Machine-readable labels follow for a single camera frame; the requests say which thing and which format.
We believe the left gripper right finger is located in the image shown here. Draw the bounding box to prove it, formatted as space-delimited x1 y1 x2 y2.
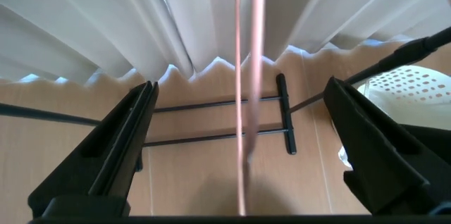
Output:
323 75 451 216

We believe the white laundry basket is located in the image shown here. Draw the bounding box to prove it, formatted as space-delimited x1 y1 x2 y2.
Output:
357 64 451 132

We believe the beige curtain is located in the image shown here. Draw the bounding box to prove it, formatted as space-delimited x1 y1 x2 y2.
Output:
0 0 451 85

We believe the black clothes rack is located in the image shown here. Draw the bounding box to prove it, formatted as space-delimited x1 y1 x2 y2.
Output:
0 26 451 173

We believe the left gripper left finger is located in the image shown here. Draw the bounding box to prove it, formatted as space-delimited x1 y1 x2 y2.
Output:
27 81 159 218

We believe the white printed t-shirt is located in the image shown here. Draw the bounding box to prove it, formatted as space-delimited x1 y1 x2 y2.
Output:
337 145 354 170

